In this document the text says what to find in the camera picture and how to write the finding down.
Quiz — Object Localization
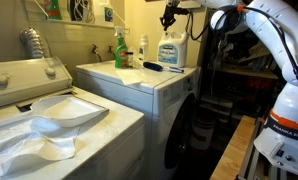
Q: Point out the crumpled clear plastic wrap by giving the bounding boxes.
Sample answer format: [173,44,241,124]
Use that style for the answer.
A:
[126,49,144,70]

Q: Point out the white detergent box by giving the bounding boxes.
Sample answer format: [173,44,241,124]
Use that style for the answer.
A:
[94,0,115,26]

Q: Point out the coiled white cord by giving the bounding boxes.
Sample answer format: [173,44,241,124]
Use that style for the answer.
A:
[67,0,96,24]

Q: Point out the silver flexible vent hose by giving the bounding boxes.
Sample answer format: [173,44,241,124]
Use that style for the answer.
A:
[19,27,53,61]

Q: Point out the large white detergent jug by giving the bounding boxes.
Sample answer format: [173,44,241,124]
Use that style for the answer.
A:
[156,31,189,69]

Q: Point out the white front-load washing machine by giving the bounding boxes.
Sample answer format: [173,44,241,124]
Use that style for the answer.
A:
[75,59,202,180]

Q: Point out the black brush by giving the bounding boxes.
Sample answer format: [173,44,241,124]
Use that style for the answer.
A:
[142,60,185,74]

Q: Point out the green spray bottle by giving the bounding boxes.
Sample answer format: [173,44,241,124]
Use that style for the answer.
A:
[114,26,130,70]

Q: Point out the red and white bucket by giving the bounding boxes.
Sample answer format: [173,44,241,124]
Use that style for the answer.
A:
[190,114,217,155]

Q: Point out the small white plastic bottle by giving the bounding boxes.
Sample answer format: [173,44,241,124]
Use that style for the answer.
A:
[138,34,150,63]

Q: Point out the metal wall faucet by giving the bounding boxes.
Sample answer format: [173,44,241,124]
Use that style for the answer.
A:
[91,43,103,63]
[107,45,117,60]

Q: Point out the white top-load dryer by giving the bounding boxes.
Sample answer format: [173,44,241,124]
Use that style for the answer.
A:
[0,56,146,180]

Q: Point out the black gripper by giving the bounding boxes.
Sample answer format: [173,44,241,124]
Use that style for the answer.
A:
[159,0,192,32]

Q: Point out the white wire wall shelf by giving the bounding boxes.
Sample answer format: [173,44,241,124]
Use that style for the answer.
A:
[33,0,131,32]

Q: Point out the white crumpled cloth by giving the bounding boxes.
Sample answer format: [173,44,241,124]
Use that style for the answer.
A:
[0,93,110,180]

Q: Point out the white paper sheet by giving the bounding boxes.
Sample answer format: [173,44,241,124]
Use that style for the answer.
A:
[115,67,151,87]

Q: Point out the cluttered storage shelf unit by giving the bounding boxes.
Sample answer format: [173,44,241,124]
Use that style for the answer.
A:
[200,19,290,136]

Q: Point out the green bottle on shelf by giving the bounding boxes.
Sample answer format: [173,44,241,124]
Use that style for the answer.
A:
[44,0,63,21]

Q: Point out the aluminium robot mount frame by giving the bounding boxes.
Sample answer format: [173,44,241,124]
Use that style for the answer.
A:
[238,115,298,180]

